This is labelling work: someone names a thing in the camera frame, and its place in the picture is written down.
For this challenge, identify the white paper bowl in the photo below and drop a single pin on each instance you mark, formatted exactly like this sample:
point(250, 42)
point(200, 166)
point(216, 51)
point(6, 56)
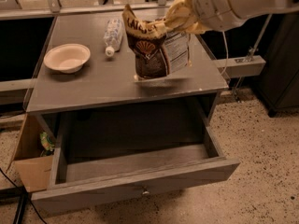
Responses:
point(67, 58)

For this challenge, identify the grey open top drawer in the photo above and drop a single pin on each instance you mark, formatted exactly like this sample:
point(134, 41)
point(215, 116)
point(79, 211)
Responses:
point(112, 153)

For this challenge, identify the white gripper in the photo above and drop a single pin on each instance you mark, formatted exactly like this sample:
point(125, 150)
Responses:
point(211, 7)

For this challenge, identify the metal frame rail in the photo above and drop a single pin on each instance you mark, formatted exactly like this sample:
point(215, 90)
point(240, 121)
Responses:
point(105, 6)

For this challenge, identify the grey cabinet counter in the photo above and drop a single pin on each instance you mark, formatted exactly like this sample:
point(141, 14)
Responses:
point(103, 81)

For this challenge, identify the brown chip bag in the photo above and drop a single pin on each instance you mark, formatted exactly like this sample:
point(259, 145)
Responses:
point(158, 52)

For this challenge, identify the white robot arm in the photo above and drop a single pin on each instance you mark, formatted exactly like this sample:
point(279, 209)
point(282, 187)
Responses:
point(247, 9)

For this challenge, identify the green snack packet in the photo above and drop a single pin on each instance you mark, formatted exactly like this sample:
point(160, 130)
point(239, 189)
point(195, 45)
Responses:
point(47, 144)

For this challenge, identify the cardboard box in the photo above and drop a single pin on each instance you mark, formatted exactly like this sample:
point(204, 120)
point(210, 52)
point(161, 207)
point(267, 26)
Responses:
point(33, 169)

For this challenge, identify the dark cabinet at right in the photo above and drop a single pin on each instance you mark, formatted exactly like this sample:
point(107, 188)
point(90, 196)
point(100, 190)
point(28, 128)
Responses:
point(278, 84)

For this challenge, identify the clear plastic water bottle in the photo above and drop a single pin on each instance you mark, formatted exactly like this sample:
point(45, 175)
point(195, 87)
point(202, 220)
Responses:
point(113, 36)

